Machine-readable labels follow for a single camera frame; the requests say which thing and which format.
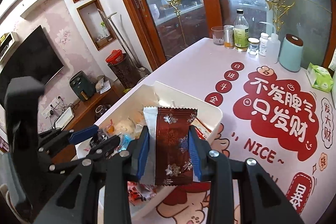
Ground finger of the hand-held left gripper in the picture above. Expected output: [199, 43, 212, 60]
[38, 125, 100, 159]
[47, 135, 121, 174]

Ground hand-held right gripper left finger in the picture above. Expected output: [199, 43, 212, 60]
[33, 132, 150, 224]

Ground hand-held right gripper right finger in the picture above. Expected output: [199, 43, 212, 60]
[188, 126, 300, 224]

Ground dark red snowflake snack packet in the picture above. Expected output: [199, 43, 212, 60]
[143, 106, 198, 186]

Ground large clear bag yellow pastries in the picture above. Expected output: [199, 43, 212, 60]
[115, 111, 147, 136]

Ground red cookie packet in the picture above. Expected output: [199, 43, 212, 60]
[127, 182, 158, 206]

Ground white plastic storage tray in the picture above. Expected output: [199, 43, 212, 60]
[76, 81, 223, 223]

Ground white router box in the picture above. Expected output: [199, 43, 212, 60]
[54, 106, 74, 128]

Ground wooden side table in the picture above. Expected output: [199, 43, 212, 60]
[37, 82, 132, 135]

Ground dark glass bowl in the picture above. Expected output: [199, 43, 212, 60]
[94, 105, 111, 120]

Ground dark green air fryer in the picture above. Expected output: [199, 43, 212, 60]
[70, 70, 96, 102]

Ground black television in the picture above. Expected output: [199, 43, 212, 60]
[0, 25, 65, 100]

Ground dark jar with red lid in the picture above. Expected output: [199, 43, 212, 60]
[106, 49, 137, 89]

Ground printed pink table cover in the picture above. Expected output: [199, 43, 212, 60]
[94, 36, 336, 224]

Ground clear drinking glass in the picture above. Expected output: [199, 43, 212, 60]
[211, 26, 225, 46]

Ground metal drink can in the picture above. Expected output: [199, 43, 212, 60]
[223, 25, 235, 49]

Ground small glass jar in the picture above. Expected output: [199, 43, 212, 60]
[247, 37, 260, 55]

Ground glass bottle with green label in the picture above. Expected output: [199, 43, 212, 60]
[233, 9, 250, 53]

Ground white pill bottle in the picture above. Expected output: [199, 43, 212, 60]
[259, 33, 269, 57]

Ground white squeeze bottle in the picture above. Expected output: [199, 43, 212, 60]
[259, 21, 280, 64]

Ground teal canister with brown lid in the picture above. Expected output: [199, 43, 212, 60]
[279, 34, 304, 72]

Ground green tissue pack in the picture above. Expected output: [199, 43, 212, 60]
[306, 63, 334, 93]

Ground white wall outlet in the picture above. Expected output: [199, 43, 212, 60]
[42, 97, 63, 119]

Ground metal mop handle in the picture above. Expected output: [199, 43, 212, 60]
[98, 10, 143, 71]

